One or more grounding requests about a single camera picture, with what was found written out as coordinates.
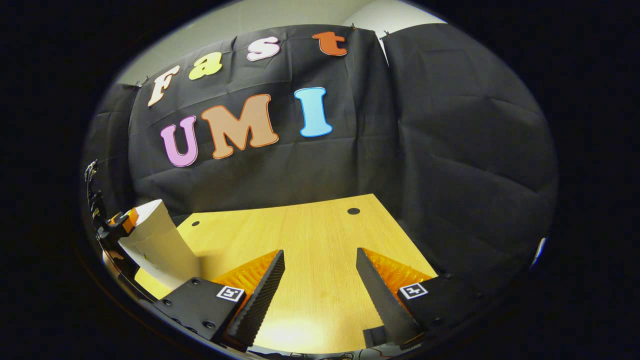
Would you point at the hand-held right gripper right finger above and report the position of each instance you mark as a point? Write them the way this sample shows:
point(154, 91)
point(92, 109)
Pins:
point(382, 300)

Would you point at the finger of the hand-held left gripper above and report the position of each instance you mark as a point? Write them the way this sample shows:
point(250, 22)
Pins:
point(125, 220)

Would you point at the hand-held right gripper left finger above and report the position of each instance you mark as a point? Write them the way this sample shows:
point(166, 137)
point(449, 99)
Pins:
point(260, 300)

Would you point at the white desktop garbage bin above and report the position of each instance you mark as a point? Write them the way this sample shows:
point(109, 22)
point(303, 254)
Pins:
point(160, 250)

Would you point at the wooden desktop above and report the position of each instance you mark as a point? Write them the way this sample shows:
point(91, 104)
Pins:
point(310, 240)

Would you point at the black backdrop cloth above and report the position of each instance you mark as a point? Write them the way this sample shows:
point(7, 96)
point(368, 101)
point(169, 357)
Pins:
point(450, 150)

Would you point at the black desk bracket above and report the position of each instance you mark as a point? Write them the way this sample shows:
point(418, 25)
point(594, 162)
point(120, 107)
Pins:
point(375, 336)

